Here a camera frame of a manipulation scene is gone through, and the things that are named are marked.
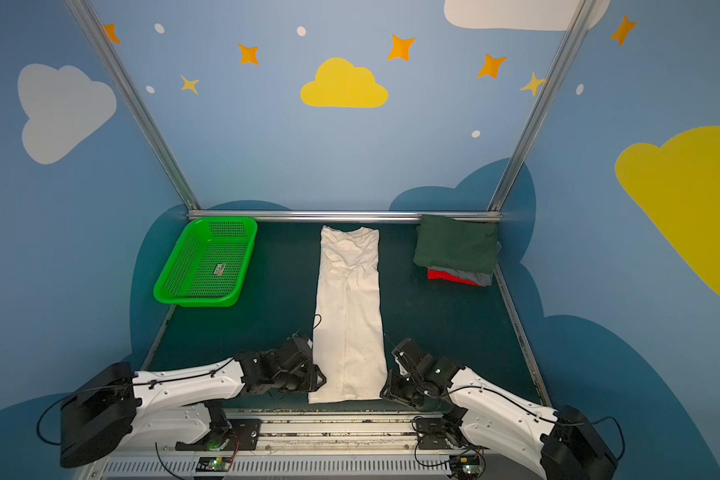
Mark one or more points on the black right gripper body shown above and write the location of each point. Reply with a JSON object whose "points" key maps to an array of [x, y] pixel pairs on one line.
{"points": [[393, 388]]}

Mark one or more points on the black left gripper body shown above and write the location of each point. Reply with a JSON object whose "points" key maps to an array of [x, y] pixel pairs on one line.
{"points": [[311, 376]]}

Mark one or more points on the white printed t shirt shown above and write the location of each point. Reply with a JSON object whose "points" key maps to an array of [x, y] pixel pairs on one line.
{"points": [[348, 343]]}

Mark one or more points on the green plastic perforated basket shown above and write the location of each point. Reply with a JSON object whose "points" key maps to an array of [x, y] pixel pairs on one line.
{"points": [[187, 278]]}

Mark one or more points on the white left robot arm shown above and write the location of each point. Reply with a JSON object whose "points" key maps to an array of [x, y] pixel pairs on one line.
{"points": [[179, 408]]}

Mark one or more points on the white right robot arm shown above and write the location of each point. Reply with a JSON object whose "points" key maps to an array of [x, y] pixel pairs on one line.
{"points": [[479, 415]]}

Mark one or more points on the right green circuit board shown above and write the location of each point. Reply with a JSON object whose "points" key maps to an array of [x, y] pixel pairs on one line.
{"points": [[466, 467]]}

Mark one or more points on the green circuit board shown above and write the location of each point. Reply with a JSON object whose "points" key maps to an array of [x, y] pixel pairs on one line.
{"points": [[219, 465], [466, 467]]}

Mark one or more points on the folded red t shirt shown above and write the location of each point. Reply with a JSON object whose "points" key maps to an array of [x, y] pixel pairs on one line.
{"points": [[442, 275]]}

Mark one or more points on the left green circuit board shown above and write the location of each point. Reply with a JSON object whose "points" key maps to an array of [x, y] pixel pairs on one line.
{"points": [[219, 465]]}

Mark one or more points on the folded dark green t shirt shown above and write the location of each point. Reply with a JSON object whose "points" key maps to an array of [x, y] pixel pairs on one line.
{"points": [[457, 245]]}

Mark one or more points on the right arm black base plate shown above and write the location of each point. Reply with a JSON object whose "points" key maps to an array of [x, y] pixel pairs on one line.
{"points": [[436, 434]]}

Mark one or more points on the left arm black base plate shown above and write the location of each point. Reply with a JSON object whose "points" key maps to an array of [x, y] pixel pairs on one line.
{"points": [[226, 436]]}

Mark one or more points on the aluminium front mounting rail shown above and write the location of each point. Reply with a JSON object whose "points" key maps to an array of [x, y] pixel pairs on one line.
{"points": [[308, 445]]}

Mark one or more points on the right side aluminium table rail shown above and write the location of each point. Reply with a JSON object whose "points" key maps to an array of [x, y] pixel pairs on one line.
{"points": [[521, 336]]}

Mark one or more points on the aluminium table rail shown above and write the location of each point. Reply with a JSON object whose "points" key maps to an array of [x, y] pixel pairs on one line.
{"points": [[158, 336], [521, 336]]}

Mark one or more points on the left side aluminium table rail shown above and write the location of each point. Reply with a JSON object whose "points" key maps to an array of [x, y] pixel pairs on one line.
{"points": [[158, 336]]}

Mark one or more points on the horizontal aluminium frame rail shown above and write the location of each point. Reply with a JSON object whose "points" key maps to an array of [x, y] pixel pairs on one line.
{"points": [[346, 216]]}

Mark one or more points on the left aluminium frame post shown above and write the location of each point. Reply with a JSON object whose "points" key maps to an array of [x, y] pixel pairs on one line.
{"points": [[90, 24]]}

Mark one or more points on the aluminium frame post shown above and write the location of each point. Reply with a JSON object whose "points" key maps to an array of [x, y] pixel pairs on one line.
{"points": [[90, 24], [560, 65]]}

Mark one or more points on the right aluminium frame post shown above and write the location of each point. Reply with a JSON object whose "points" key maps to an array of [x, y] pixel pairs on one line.
{"points": [[560, 65]]}

